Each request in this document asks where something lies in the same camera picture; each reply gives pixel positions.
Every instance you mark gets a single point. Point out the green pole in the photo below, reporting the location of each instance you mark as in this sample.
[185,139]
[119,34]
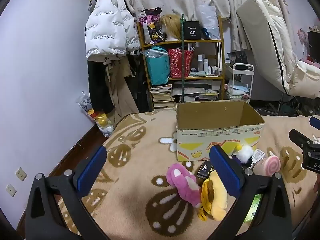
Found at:
[183,85]

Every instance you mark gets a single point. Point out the black box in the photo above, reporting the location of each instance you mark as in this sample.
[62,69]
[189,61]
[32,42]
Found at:
[192,31]

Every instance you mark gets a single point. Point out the teal bag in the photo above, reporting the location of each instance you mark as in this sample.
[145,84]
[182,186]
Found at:
[157,68]

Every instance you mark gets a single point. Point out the white puffer jacket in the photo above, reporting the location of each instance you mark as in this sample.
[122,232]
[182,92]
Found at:
[107,22]

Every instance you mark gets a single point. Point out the yellow plush toy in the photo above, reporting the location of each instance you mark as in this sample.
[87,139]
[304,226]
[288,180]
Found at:
[216,200]

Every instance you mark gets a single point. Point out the red gift bag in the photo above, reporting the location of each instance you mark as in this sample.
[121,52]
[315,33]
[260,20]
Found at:
[178,63]

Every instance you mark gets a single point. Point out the pink swirl plush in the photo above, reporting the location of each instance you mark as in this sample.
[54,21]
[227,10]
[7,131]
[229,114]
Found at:
[268,166]

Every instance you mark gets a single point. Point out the blond wig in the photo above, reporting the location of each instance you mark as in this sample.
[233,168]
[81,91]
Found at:
[171,26]

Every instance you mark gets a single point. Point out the wooden shelf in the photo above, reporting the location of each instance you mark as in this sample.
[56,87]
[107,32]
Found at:
[180,42]

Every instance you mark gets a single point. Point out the group of cosmetic bottles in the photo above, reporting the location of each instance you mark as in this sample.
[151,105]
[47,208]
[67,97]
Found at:
[206,66]

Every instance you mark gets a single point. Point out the white and black pompom plush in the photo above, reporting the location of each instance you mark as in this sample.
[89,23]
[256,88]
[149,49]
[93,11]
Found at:
[246,152]

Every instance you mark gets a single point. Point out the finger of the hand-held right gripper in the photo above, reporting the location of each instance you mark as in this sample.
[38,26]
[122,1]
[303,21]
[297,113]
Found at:
[315,123]
[299,137]

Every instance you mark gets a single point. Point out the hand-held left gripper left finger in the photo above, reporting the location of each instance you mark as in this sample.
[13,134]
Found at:
[91,173]

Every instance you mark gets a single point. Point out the white trolley cart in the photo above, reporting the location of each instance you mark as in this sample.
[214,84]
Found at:
[237,85]

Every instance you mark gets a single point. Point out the pile of papers and booklets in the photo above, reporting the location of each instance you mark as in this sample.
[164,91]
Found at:
[197,91]

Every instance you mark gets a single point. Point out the plastic bag of toys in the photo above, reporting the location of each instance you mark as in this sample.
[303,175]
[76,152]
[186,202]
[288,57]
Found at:
[100,120]

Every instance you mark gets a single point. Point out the black packet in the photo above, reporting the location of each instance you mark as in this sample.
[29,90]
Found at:
[205,171]

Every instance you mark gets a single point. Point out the pink plush toy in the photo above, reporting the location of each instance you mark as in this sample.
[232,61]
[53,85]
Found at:
[182,182]

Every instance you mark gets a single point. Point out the beige coat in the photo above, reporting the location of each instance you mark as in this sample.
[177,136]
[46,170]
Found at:
[122,97]

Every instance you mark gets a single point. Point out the white wall socket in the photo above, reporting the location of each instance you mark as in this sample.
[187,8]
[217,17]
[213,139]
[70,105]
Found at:
[21,173]
[11,190]

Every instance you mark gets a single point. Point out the black hanging garment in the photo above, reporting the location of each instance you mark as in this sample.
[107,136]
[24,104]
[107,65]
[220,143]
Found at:
[98,87]

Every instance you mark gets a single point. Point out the purple and black printed bag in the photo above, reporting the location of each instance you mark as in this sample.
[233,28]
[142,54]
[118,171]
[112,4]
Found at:
[151,27]

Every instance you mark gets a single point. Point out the white plastic bag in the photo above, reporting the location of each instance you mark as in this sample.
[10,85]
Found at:
[208,20]

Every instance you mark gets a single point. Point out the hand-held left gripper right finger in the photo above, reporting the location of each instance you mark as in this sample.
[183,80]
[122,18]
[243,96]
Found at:
[226,173]

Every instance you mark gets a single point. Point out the green tissue pack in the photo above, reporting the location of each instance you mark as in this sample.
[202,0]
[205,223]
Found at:
[253,207]

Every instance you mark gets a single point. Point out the cardboard box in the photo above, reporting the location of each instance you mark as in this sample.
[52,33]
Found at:
[220,140]

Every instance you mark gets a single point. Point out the stack of books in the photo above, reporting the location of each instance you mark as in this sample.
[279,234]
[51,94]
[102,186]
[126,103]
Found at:
[162,97]

